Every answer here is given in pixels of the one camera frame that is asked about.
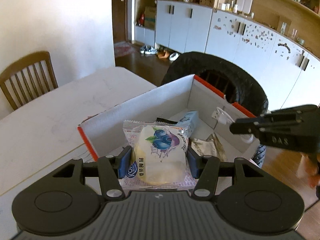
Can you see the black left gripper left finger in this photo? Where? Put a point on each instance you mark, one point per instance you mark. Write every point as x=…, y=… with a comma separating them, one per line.
x=112, y=168

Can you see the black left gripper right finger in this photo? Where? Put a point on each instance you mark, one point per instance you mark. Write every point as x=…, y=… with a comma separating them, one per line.
x=206, y=170

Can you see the black gold snack packet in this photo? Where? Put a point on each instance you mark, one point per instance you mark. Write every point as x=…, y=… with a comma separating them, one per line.
x=211, y=146

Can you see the blueberry bread clear package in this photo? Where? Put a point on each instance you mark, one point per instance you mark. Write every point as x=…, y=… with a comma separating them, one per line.
x=158, y=157

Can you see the light blue small carton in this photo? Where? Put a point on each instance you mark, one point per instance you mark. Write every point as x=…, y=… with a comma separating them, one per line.
x=188, y=122

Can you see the person's right hand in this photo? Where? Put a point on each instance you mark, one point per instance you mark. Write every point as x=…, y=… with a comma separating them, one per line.
x=309, y=169

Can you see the red and white cardboard box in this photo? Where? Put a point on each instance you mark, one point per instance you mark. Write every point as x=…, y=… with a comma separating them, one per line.
x=103, y=134

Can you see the black padded jacket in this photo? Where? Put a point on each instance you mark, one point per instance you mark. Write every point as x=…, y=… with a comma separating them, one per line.
x=235, y=83

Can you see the red patterned door rug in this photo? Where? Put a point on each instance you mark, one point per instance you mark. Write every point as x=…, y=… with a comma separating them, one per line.
x=123, y=48

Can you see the pair of sneakers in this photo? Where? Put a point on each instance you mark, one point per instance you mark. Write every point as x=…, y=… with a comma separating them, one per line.
x=148, y=50

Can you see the brown wooden chair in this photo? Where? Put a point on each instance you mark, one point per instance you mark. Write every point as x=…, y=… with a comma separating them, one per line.
x=28, y=78

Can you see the brown wooden door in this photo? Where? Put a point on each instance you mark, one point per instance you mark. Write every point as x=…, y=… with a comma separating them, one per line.
x=119, y=20

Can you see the white wall cabinet unit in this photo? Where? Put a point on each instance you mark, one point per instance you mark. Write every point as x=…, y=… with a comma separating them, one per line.
x=275, y=41

